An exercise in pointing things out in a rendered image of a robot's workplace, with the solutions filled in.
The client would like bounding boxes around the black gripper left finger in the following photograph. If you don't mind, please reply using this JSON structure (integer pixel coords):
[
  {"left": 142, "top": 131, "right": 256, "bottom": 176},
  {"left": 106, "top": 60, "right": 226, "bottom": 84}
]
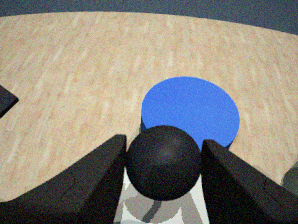
[{"left": 0, "top": 135, "right": 126, "bottom": 224}]

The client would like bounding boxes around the dark grey flat rectangle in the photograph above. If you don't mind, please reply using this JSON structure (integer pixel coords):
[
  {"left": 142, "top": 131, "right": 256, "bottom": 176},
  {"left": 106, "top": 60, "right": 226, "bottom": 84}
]
[{"left": 0, "top": 84, "right": 20, "bottom": 119}]

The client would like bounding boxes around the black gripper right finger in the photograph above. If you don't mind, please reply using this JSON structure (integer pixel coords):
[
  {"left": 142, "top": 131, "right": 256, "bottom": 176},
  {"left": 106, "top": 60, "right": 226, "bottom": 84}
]
[{"left": 201, "top": 139, "right": 298, "bottom": 224}]

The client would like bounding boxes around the blue flat disc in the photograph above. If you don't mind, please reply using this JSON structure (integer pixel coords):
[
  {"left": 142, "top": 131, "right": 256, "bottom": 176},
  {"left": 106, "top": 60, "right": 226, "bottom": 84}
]
[{"left": 141, "top": 77, "right": 239, "bottom": 151}]

